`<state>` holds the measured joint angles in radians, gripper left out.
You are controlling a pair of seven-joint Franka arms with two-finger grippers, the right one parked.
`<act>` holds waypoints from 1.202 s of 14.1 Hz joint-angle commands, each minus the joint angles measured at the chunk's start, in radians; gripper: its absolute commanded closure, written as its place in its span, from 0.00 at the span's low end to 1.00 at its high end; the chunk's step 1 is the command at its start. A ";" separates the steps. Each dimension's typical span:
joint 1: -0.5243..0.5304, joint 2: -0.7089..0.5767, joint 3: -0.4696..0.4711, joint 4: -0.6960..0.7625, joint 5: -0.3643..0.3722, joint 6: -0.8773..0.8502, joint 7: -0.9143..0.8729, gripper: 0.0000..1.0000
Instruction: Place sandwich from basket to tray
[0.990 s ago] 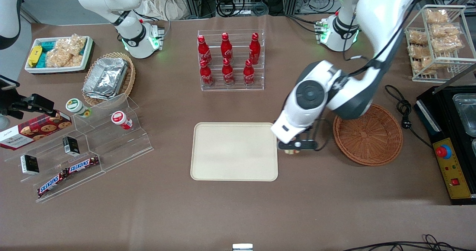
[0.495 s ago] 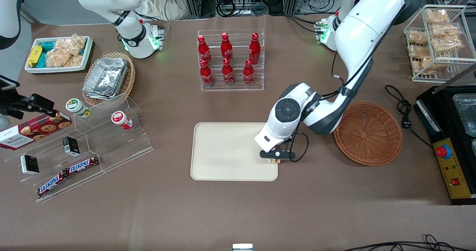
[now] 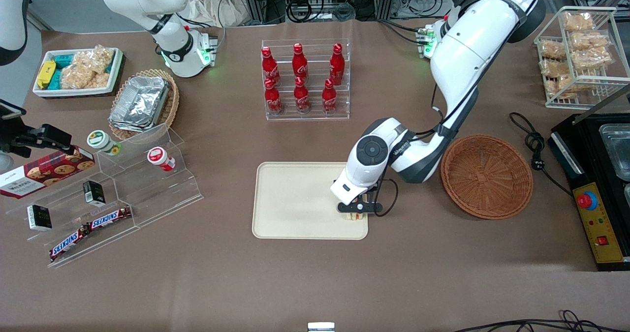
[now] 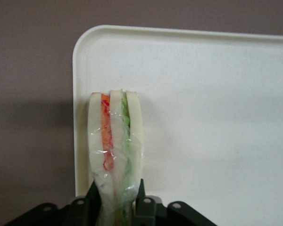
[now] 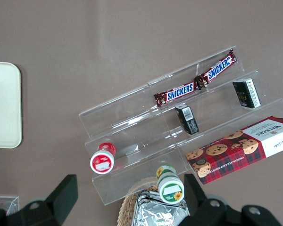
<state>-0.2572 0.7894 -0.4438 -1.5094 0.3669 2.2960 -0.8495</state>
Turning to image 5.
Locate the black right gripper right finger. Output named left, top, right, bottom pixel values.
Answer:
left=179, top=173, right=283, bottom=226

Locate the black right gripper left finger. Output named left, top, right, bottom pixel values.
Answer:
left=0, top=174, right=79, bottom=226

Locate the foil-wrapped sandwich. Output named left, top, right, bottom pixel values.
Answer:
left=131, top=190, right=191, bottom=226

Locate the woven wicker basket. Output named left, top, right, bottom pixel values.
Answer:
left=117, top=184, right=160, bottom=226

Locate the cream plastic tray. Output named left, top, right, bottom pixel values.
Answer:
left=0, top=61, right=23, bottom=149

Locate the green-lidded sunflower small bottle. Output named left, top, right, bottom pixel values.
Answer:
left=155, top=165, right=185, bottom=204

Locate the clear plastic box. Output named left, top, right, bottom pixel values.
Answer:
left=0, top=196, right=20, bottom=217

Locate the red-lidded small bottle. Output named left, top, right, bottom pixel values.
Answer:
left=89, top=142, right=117, bottom=175

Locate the red tartan Walkers cookie box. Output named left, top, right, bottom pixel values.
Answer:
left=185, top=115, right=283, bottom=186

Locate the small black box with barcode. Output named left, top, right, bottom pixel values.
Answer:
left=175, top=105, right=200, bottom=136

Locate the clear acrylic stepped display stand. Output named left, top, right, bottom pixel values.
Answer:
left=78, top=82, right=190, bottom=206
left=147, top=45, right=283, bottom=172

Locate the Snickers chocolate bar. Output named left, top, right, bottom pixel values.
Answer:
left=153, top=81, right=199, bottom=106
left=194, top=48, right=238, bottom=90

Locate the small black box white side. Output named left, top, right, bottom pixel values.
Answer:
left=232, top=78, right=262, bottom=109

